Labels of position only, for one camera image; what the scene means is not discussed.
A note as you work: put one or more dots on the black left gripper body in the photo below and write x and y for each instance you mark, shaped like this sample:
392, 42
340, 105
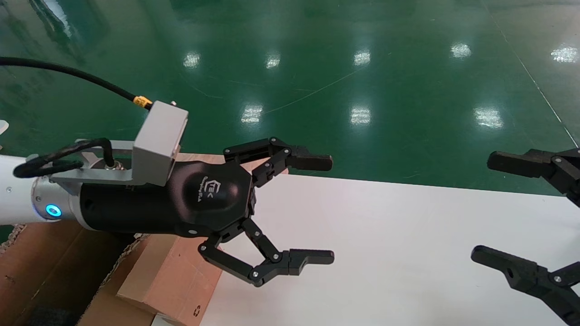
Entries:
204, 199

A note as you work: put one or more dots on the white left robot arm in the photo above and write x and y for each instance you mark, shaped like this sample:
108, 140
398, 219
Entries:
18, 194

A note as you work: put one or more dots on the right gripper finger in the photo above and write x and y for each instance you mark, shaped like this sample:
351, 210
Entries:
521, 271
521, 163

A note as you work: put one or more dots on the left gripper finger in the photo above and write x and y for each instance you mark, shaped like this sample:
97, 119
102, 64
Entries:
312, 257
312, 162

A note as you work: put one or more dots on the large open cardboard box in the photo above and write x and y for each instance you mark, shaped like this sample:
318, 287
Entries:
54, 262

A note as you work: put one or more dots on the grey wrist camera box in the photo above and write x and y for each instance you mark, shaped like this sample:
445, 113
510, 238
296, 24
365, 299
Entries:
156, 145

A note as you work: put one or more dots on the silver camera mount bracket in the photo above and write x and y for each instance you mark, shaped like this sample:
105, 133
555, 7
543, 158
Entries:
90, 178

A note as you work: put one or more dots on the wooden pallet board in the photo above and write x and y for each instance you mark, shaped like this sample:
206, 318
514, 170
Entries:
204, 158

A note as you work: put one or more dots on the white rounded plastic part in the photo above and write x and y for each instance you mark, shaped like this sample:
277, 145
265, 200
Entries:
3, 127

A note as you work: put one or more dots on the small cardboard box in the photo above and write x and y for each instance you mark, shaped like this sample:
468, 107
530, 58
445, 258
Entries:
172, 280

